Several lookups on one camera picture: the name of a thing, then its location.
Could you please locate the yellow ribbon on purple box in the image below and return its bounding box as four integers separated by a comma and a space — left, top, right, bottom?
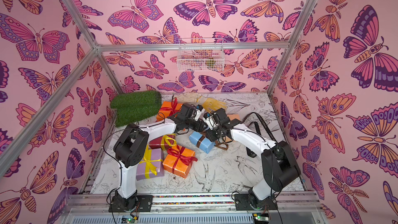
139, 146, 163, 178

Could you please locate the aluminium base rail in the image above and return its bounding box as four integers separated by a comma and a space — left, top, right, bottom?
59, 191, 328, 224

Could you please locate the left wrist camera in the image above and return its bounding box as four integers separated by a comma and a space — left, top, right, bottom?
194, 105, 205, 121

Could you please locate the yellow ribbon on red box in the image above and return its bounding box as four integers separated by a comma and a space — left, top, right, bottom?
160, 134, 177, 151

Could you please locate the brown ribbon bow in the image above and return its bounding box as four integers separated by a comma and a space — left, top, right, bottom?
202, 133, 229, 150

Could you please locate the orange gift box front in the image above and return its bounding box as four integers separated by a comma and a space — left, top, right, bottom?
162, 144, 197, 179

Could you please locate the peach gift box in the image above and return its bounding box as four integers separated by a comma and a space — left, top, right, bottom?
226, 114, 240, 143

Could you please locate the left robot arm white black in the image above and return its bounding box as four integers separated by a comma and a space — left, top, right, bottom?
114, 103, 207, 199

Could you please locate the white wire basket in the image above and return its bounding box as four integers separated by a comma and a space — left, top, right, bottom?
176, 37, 225, 72

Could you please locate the purple gift box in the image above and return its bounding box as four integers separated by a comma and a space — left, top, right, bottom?
136, 147, 164, 180

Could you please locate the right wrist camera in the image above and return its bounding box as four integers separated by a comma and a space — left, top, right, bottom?
203, 113, 218, 130

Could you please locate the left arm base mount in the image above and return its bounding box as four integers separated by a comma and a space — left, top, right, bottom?
108, 194, 153, 213

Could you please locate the light blue gift box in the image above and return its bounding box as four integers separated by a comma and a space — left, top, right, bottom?
189, 131, 215, 154

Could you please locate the red ribbon on front box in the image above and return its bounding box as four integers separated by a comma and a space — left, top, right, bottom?
167, 145, 199, 173

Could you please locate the dark red gift box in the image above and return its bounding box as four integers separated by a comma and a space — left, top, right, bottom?
149, 136, 162, 149

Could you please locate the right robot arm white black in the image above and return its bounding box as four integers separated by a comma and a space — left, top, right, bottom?
203, 108, 301, 205

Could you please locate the white work glove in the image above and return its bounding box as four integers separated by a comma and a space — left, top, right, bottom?
175, 92, 201, 104

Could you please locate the green artificial grass mat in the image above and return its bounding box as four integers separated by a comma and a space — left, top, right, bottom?
110, 91, 162, 127

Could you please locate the large orange gift box back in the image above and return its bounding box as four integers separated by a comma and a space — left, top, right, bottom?
155, 101, 184, 122

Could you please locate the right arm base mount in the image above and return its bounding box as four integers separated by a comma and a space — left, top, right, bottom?
231, 191, 278, 211

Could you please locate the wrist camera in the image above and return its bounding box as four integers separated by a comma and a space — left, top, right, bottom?
194, 105, 205, 121
203, 113, 218, 130

